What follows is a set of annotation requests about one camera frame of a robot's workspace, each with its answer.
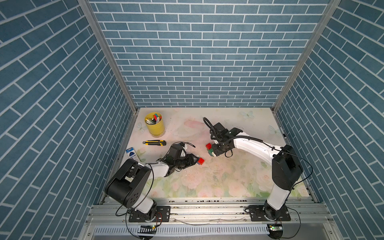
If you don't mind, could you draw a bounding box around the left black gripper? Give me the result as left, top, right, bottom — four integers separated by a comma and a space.
173, 153, 199, 170

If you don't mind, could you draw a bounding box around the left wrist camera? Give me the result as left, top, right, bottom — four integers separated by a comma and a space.
169, 143, 187, 159

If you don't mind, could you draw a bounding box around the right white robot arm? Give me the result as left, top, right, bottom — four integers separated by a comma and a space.
211, 135, 303, 221

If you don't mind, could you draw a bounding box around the yellow pen cup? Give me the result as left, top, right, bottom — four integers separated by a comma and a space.
145, 112, 166, 138

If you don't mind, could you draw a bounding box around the blue white small box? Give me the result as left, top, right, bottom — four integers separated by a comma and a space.
126, 147, 141, 162

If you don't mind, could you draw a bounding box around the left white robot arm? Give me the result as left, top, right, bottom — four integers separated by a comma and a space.
105, 154, 201, 219

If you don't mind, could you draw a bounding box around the aluminium mounting rail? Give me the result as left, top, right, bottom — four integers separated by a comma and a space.
80, 199, 340, 240

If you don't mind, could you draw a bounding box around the floral table mat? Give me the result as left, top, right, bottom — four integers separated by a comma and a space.
127, 108, 286, 199

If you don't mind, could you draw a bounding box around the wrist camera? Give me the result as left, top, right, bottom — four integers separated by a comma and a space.
212, 123, 243, 141
169, 143, 187, 159

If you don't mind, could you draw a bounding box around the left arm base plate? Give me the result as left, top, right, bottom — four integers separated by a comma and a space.
128, 206, 171, 223

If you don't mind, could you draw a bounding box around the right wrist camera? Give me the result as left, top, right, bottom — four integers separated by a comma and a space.
212, 123, 243, 141

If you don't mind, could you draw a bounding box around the yellow black utility knife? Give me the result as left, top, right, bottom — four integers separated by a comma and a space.
143, 140, 167, 146

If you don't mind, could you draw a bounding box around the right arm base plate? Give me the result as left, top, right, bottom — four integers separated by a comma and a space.
244, 205, 291, 222

